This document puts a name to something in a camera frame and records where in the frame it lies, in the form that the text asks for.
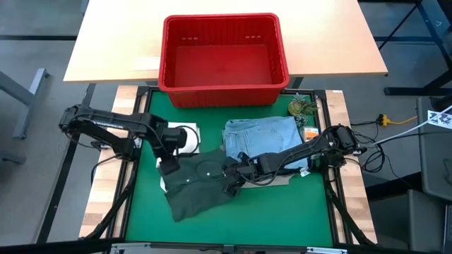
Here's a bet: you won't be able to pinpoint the black metal table base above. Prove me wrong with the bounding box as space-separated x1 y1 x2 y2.
377 0 452 97

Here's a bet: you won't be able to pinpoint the grey cabinet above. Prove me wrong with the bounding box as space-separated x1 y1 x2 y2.
408 95 452 254

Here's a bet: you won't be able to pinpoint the pale paper label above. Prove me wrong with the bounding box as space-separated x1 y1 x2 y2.
133 56 160 71

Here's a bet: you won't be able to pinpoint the red plastic laundry bin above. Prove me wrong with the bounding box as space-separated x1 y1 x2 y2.
157 13 291 109

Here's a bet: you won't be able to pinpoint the artificial succulent plant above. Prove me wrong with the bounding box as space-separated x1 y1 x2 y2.
287 93 318 128

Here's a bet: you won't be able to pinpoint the dark green garment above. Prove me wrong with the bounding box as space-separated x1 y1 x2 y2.
157 147 245 223

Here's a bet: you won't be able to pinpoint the silver bracket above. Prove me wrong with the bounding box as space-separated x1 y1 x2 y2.
306 246 349 254
110 242 151 254

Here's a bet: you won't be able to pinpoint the white cable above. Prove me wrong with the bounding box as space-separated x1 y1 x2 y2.
372 104 452 146

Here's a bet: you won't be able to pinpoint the black cable coil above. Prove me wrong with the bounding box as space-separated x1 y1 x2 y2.
351 119 391 174

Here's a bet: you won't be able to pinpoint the clear box orange label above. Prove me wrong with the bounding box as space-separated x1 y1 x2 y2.
302 126 321 142

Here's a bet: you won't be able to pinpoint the black aluminium frame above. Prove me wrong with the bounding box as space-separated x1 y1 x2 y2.
79 85 377 254

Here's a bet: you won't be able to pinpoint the white printed tag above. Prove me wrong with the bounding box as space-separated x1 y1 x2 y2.
426 109 452 128

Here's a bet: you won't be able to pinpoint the yellow extension cable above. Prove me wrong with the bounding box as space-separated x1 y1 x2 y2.
378 113 418 127

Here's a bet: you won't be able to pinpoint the light wooden table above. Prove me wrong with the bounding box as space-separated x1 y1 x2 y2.
63 0 388 85

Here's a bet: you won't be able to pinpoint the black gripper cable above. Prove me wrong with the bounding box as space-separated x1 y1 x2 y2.
195 160 227 183
174 125 201 157

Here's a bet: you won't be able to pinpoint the green table mat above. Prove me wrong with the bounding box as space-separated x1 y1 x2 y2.
125 90 335 248

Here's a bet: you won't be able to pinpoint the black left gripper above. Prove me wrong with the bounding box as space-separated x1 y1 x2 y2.
151 126 189 176

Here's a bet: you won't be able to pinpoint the white tote bag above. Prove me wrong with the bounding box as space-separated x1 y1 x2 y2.
155 121 201 193

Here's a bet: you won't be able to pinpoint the khaki shorts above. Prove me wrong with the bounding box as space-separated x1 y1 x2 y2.
242 169 311 189

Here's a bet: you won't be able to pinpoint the grey metal table leg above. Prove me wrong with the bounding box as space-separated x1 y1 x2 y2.
0 68 50 140

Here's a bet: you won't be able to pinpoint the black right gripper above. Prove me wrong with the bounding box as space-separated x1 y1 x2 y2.
222 152 266 198

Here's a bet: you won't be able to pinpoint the light blue garment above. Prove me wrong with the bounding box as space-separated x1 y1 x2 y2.
222 116 310 171

